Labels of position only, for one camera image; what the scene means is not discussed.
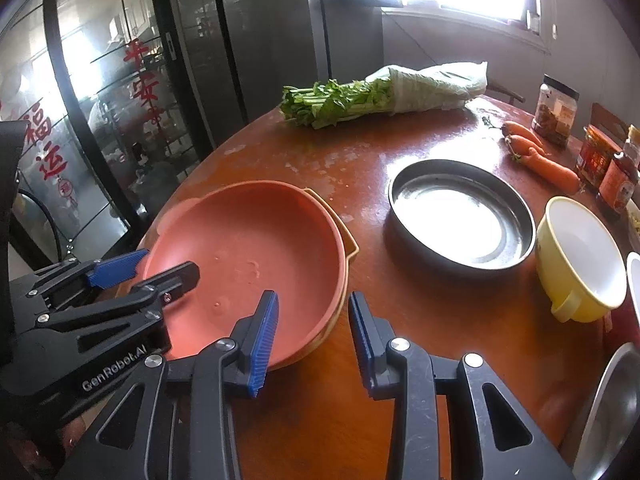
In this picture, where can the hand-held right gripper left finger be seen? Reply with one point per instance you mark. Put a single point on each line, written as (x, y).
(262, 345)

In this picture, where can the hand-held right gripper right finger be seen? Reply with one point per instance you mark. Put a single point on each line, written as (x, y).
(360, 340)

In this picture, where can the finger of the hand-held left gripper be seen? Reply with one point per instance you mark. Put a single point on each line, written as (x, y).
(117, 269)
(172, 280)

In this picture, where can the pink plastic plate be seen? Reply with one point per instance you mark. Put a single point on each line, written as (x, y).
(240, 240)

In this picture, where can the round steel plate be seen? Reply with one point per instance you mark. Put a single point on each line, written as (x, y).
(460, 220)

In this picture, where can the white plastic bowl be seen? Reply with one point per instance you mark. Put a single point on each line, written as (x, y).
(635, 280)

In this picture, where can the glass door with red decals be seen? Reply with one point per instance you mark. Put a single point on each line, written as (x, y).
(100, 110)

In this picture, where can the celery bunch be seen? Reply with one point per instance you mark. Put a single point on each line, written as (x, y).
(330, 102)

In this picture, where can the carrot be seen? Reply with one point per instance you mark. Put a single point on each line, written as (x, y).
(550, 172)
(525, 146)
(522, 131)

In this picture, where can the clear plastic bag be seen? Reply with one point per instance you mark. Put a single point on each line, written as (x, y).
(435, 87)

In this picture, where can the grey refrigerator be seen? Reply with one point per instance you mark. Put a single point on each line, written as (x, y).
(270, 35)

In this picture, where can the large steel bowl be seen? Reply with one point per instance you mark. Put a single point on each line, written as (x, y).
(615, 410)

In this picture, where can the dark wooden chair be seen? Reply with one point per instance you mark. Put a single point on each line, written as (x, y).
(505, 92)

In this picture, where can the white dish of pickles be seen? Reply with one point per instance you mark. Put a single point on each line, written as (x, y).
(636, 225)

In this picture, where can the red lid sauce jar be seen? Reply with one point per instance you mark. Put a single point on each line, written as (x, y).
(597, 157)

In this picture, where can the black lid pickle jar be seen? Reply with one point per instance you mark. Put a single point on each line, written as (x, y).
(554, 110)

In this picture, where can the brown sauce bottle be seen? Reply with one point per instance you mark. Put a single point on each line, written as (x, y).
(619, 185)

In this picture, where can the wooden chair with cutout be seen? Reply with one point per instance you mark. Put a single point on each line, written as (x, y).
(607, 117)

